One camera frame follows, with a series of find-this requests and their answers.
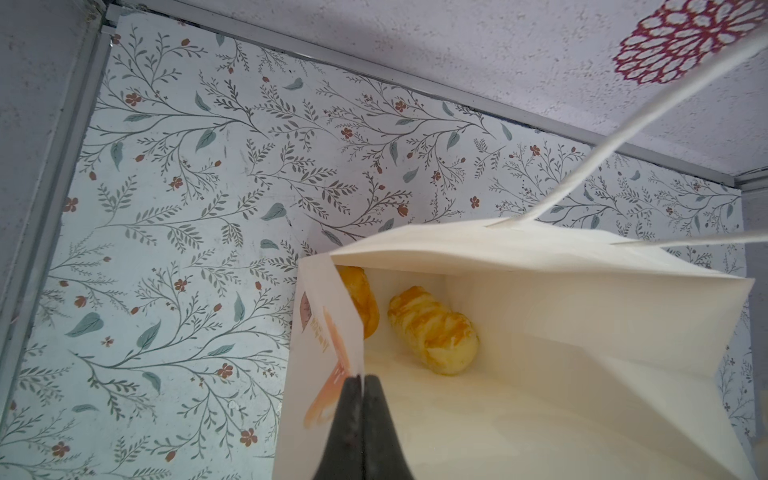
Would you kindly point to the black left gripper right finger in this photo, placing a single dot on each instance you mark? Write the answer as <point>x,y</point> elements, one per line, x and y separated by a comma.
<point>383,458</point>

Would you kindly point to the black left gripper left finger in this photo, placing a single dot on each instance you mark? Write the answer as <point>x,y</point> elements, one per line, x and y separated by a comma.
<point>342,458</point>

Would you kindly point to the pale yellow fake bread stick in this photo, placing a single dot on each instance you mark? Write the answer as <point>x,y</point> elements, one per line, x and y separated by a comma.
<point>445,341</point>

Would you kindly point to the small pale fake bread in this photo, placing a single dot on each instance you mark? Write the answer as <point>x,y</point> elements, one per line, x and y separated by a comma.
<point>362,296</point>

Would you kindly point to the printed paper bakery bag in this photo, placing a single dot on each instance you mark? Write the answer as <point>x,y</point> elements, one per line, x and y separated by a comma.
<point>597,352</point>

